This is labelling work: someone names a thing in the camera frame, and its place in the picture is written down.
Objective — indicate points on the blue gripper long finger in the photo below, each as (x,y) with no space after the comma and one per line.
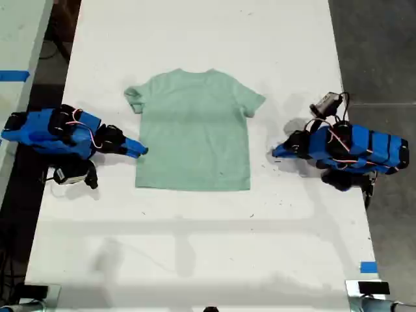
(283,148)
(136,144)

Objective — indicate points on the blue gripper short finger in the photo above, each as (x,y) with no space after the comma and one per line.
(282,155)
(133,154)

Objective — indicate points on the pale green T-shirt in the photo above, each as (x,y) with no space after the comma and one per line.
(195,136)

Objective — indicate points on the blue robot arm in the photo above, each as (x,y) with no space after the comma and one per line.
(367,149)
(42,133)

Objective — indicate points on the long blue tape strip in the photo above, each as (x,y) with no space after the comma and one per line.
(13,75)

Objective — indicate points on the short blue tape piece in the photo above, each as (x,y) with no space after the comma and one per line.
(368,267)

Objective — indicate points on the small black box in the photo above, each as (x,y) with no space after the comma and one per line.
(35,290)
(373,288)

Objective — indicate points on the black round knob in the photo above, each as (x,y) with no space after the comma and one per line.
(211,309)

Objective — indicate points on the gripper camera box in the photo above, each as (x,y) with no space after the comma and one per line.
(70,175)
(326,103)

